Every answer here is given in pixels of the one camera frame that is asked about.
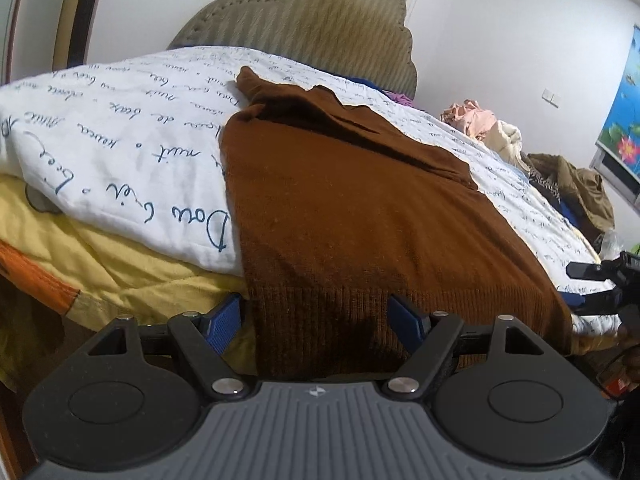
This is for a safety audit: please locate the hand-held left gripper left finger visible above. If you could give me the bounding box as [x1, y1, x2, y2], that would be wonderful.
[87, 292, 251, 401]

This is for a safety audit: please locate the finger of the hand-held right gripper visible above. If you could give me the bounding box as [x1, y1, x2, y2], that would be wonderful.
[566, 261, 608, 282]
[567, 292, 624, 317]

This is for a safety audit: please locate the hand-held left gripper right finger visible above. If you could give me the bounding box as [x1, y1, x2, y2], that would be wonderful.
[382, 294, 546, 401]

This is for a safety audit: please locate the brown knit sweater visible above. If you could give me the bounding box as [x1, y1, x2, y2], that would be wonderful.
[220, 66, 574, 381]

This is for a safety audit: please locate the clear plastic bag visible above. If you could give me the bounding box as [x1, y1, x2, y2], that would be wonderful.
[597, 230, 624, 262]

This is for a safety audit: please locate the dark item with red print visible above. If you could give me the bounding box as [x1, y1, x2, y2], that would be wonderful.
[597, 347, 634, 401]

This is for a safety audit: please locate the olive jacket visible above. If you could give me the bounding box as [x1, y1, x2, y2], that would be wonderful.
[525, 152, 617, 242]

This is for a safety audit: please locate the black-white zigzag cloth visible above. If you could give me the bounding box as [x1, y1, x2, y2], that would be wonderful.
[527, 170, 564, 204]

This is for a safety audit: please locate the yellow quilted bed sheet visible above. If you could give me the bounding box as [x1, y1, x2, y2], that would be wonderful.
[0, 175, 262, 397]

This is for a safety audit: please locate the cream garment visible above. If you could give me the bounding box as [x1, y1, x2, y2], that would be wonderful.
[482, 120, 532, 172]

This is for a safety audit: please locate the pink garment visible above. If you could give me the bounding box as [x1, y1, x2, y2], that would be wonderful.
[440, 100, 501, 142]

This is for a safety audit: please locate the white script-printed blanket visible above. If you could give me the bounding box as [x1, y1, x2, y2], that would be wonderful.
[0, 46, 619, 336]

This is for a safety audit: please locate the dark blue cloth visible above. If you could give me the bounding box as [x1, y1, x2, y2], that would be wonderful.
[347, 76, 387, 93]

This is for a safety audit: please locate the olive padded headboard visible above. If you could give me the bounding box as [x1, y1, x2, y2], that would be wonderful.
[167, 0, 419, 101]

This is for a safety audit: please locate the gold tower fan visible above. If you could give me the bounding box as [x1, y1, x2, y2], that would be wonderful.
[55, 0, 103, 69]

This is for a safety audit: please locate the fish and lotus wall poster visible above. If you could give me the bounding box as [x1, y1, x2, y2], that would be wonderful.
[595, 25, 640, 182]

